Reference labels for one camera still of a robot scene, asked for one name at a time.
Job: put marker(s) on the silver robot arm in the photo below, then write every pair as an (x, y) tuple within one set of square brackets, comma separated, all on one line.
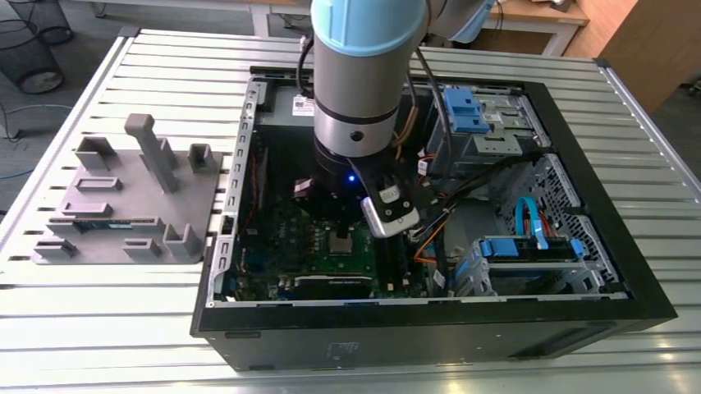
[(356, 102)]

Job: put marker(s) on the brown wooden cabinet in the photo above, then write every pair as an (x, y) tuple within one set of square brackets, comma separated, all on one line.
[(647, 49)]

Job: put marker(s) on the CPU socket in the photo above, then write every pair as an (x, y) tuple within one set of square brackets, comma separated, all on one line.
[(360, 246)]

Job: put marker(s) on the grey power supply unit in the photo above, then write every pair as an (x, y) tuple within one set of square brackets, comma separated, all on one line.
[(280, 106)]

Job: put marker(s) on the grey parts rack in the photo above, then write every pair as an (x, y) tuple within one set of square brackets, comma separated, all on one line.
[(142, 197)]

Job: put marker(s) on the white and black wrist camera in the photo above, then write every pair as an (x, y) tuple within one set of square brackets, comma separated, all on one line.
[(394, 205)]

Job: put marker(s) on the black graphics card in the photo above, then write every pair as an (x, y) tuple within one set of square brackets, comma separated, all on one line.
[(334, 287)]

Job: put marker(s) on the hard disk in blue carrier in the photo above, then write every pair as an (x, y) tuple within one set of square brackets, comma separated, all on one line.
[(499, 248)]

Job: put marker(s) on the wooden desk with white frame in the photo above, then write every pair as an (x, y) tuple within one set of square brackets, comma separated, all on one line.
[(548, 18)]

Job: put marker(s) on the RAM stick with blue label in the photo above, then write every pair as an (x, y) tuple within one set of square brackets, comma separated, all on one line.
[(102, 224)]

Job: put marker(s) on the tall grey metal drive cage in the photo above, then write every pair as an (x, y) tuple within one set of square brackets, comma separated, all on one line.
[(493, 147)]

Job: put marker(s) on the black PC case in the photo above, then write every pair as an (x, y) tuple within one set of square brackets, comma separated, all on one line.
[(384, 340)]

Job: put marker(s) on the black RAM slot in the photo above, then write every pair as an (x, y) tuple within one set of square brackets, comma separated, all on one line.
[(386, 267), (404, 267)]

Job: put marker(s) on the white desk frame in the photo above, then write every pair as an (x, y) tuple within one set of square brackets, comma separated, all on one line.
[(260, 24)]

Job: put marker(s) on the low grey metal disk bay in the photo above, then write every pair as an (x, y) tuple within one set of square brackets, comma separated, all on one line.
[(537, 267)]

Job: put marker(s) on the green motherboard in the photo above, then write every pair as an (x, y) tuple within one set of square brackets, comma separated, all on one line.
[(296, 254)]

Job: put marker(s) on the silver CPU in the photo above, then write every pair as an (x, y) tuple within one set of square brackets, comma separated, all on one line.
[(342, 246)]

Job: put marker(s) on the empty blue disk carrier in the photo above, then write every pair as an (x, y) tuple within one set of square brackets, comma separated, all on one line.
[(465, 108)]

